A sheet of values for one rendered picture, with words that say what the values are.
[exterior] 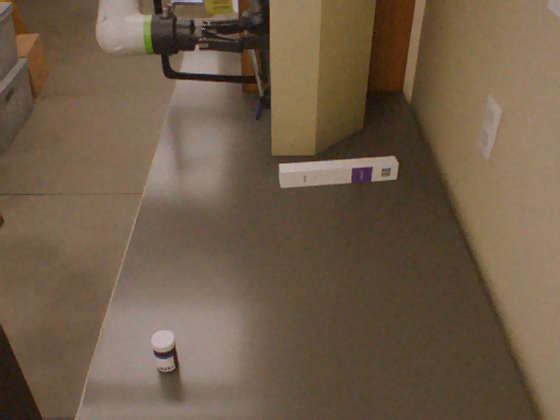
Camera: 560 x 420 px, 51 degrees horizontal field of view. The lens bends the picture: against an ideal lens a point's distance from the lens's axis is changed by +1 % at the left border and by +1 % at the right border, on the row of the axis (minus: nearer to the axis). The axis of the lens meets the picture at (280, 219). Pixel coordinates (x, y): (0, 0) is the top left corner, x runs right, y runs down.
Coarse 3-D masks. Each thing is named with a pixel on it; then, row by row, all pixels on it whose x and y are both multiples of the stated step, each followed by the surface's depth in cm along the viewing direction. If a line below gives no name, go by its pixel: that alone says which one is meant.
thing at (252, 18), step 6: (252, 0) 135; (258, 0) 135; (252, 6) 136; (258, 6) 136; (264, 6) 139; (246, 12) 138; (252, 12) 137; (258, 12) 136; (264, 12) 135; (246, 18) 136; (252, 18) 135; (258, 18) 135; (264, 18) 135
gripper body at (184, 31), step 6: (180, 18) 139; (186, 18) 139; (180, 24) 138; (186, 24) 138; (192, 24) 138; (180, 30) 137; (186, 30) 137; (192, 30) 138; (198, 30) 141; (216, 30) 142; (180, 36) 138; (186, 36) 138; (192, 36) 138; (198, 36) 138; (204, 36) 138; (210, 36) 139; (180, 42) 139; (186, 42) 139; (192, 42) 139; (180, 48) 140; (186, 48) 140; (192, 48) 140
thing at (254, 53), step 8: (240, 24) 137; (248, 24) 135; (256, 24) 135; (248, 32) 138; (256, 32) 136; (264, 32) 136; (256, 56) 141; (264, 56) 140; (256, 64) 143; (264, 64) 141; (256, 72) 145; (264, 72) 143; (264, 80) 144; (264, 88) 146; (264, 96) 148
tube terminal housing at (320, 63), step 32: (288, 0) 124; (320, 0) 124; (352, 0) 131; (288, 32) 128; (320, 32) 128; (352, 32) 136; (288, 64) 132; (320, 64) 133; (352, 64) 142; (288, 96) 137; (320, 96) 138; (352, 96) 148; (288, 128) 142; (320, 128) 144; (352, 128) 155
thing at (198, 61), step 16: (176, 0) 157; (192, 0) 156; (208, 0) 156; (224, 0) 155; (240, 0) 155; (192, 16) 159; (208, 16) 158; (224, 16) 158; (240, 16) 157; (176, 64) 168; (192, 64) 168; (208, 64) 167; (224, 64) 166; (240, 64) 166
